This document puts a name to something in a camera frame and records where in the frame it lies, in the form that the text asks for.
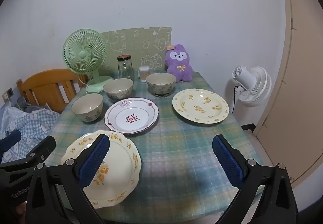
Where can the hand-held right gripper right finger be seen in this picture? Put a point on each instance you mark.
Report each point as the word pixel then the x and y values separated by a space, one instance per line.
pixel 227 163

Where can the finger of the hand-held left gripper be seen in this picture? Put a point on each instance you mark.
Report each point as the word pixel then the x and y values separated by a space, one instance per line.
pixel 10 141
pixel 44 148

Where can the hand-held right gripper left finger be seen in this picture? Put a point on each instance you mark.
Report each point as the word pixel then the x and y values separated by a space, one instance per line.
pixel 93 161

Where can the yellow floral plate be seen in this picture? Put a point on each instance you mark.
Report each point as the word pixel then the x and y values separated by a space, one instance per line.
pixel 121 161
pixel 200 105

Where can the beige bowl with leaf print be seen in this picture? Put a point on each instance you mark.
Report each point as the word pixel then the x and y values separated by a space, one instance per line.
pixel 161 81
pixel 87 105
pixel 118 87

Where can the white plate with red print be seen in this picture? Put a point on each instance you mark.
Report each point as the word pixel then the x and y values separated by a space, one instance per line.
pixel 131 119

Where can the blue checkered blanket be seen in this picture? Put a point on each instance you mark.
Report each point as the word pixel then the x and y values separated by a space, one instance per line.
pixel 32 123

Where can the black floor object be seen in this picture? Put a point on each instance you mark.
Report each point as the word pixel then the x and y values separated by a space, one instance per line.
pixel 247 127

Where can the wooden chair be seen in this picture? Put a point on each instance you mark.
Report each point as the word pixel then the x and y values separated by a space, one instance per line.
pixel 48 80

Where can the white fan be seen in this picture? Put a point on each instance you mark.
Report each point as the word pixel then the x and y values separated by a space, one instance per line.
pixel 254 85

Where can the glass jar with dark lid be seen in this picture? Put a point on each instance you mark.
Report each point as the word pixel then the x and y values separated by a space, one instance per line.
pixel 125 68

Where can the clear cotton swab container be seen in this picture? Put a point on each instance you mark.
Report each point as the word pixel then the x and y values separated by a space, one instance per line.
pixel 144 75

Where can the green desk fan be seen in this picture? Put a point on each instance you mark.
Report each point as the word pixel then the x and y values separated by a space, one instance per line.
pixel 83 54

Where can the beige door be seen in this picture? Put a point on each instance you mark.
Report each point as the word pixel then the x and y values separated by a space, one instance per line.
pixel 302 87

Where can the purple plush bunny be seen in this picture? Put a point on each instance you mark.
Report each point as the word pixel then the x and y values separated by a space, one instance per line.
pixel 179 62

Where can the green printed board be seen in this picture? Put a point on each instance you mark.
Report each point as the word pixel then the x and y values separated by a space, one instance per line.
pixel 136 42

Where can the wall outlet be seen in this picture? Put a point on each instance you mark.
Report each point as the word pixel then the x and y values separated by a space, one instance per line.
pixel 8 92

